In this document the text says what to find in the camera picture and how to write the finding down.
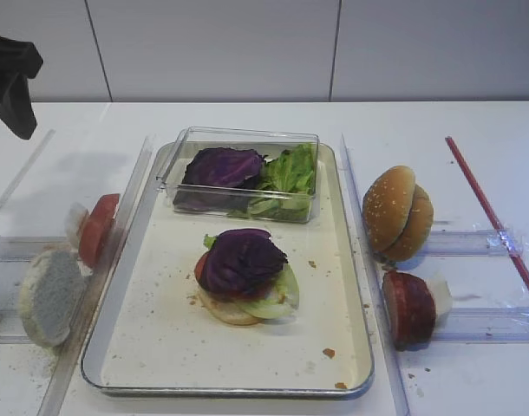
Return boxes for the clear holder lower left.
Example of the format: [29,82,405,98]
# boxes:
[0,309,31,344]

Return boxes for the metal baking tray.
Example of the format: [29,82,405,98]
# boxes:
[81,145,374,399]

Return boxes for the white cheese slice right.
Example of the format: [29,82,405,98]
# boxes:
[426,277,453,320]

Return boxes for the bun bottom in rack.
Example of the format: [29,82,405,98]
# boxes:
[18,249,86,348]

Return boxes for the tomato slices in rack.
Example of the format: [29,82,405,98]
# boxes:
[78,193,120,269]

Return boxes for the clear rail left of tray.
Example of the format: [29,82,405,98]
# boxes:
[37,135,155,415]

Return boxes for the purple cabbage in container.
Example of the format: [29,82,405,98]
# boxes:
[182,147,265,189]

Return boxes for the clear rail right of tray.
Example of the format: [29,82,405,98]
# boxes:
[340,134,411,416]

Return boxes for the clear far left rail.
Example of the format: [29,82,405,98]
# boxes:
[0,129,56,211]

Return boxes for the clear rail of tray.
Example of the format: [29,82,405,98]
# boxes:
[340,134,411,416]
[37,135,155,415]

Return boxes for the clear holder upper right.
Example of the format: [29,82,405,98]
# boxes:
[418,220,524,257]

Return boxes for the bun bottom on tray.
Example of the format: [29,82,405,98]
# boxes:
[198,289,261,326]

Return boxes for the white onion slice left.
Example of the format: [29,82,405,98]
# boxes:
[64,202,89,249]

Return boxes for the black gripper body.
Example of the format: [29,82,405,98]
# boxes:
[0,36,43,140]

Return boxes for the stack of sausage slices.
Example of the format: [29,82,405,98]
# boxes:
[382,270,436,351]

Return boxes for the purple cabbage leaf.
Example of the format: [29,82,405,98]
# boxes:
[203,228,288,293]

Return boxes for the clear plastic container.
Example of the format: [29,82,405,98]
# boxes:
[158,127,319,223]

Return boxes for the green lettuce in container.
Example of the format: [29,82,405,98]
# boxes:
[257,143,316,195]

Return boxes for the clear holder upper left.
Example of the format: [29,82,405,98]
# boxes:
[0,236,78,263]

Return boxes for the green leaf under sausage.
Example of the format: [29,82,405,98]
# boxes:
[203,234,217,250]

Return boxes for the sesame bun top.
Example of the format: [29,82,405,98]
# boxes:
[362,166,415,251]

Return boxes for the red straw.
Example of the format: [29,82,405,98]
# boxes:
[445,136,529,292]

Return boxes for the clear holder lower right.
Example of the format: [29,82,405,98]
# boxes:
[431,307,529,343]

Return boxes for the clear holder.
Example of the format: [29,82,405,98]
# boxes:
[431,307,529,343]
[0,236,78,263]
[418,220,524,257]
[0,309,31,344]

